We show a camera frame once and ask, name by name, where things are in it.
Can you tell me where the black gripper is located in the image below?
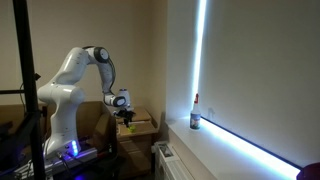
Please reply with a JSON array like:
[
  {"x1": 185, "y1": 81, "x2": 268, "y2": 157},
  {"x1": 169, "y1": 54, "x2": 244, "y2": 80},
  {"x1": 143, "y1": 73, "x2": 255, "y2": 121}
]
[{"x1": 114, "y1": 109, "x2": 137, "y2": 129}]

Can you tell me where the wooden sliding drawer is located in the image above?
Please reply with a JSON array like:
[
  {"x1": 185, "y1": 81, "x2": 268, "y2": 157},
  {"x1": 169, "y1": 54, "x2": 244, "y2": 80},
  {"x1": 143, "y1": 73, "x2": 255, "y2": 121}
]
[{"x1": 116, "y1": 120, "x2": 160, "y2": 138}]

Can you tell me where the light wooden nightstand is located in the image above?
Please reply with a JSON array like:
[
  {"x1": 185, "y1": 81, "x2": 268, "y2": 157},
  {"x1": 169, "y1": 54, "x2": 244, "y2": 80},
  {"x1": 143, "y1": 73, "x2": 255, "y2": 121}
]
[{"x1": 116, "y1": 105, "x2": 159, "y2": 179}]

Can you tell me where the white ribbed radiator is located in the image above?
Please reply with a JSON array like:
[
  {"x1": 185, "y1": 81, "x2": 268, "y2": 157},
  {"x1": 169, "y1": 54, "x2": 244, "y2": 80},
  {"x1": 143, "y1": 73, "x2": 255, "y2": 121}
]
[{"x1": 153, "y1": 141, "x2": 196, "y2": 180}]

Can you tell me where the spray bottle with red trigger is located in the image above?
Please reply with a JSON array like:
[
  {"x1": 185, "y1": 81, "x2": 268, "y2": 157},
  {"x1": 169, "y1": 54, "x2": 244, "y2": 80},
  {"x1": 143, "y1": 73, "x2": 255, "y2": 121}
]
[{"x1": 189, "y1": 93, "x2": 202, "y2": 131}]

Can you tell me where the white window sill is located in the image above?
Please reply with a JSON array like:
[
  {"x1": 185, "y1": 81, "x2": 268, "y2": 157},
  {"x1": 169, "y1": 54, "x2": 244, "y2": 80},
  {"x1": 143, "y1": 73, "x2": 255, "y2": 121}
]
[{"x1": 165, "y1": 116, "x2": 303, "y2": 180}]

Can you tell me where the black metal stand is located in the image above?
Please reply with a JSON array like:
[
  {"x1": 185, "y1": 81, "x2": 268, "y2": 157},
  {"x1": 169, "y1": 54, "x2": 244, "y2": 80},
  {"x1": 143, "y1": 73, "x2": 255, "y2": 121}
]
[{"x1": 0, "y1": 0, "x2": 46, "y2": 180}]

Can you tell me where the dark red round object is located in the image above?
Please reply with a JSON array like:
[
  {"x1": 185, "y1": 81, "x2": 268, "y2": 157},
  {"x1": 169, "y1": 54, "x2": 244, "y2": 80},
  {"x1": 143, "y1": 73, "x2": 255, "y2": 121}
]
[{"x1": 296, "y1": 162, "x2": 320, "y2": 180}]

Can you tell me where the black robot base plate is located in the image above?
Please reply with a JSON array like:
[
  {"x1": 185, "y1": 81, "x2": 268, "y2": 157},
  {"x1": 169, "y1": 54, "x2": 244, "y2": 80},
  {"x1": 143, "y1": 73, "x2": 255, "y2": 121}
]
[{"x1": 0, "y1": 153, "x2": 126, "y2": 180}]

